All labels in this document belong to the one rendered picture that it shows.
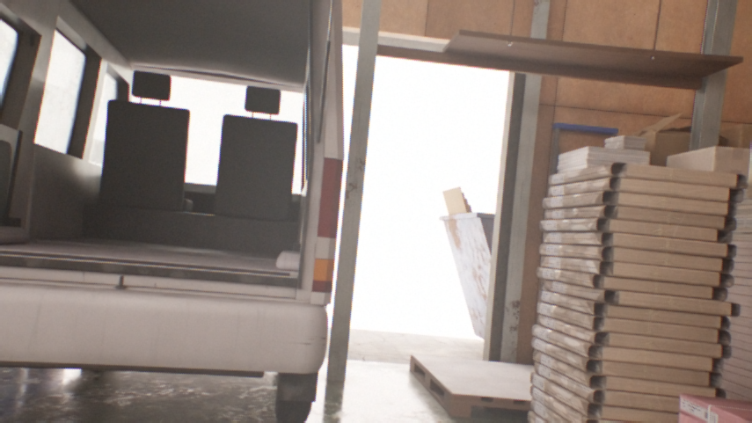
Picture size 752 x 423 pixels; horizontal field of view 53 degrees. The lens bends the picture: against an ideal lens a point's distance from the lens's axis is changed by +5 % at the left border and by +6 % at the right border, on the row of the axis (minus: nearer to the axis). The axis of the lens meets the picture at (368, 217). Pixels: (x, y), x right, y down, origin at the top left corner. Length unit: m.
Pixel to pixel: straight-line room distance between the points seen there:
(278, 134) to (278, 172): 0.24
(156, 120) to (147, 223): 0.63
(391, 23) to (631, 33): 1.59
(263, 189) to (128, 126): 0.87
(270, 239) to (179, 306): 1.97
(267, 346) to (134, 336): 0.44
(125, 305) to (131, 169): 2.11
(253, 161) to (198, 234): 0.56
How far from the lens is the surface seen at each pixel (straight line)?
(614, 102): 5.20
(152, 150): 4.62
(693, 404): 2.16
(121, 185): 4.64
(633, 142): 4.54
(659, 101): 5.33
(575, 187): 2.57
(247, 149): 4.55
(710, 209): 2.51
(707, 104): 4.74
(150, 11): 4.06
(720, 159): 4.21
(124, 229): 4.59
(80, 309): 2.64
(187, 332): 2.59
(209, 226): 4.52
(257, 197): 4.54
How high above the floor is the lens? 0.78
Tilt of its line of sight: 2 degrees up
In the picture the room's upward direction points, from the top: 5 degrees clockwise
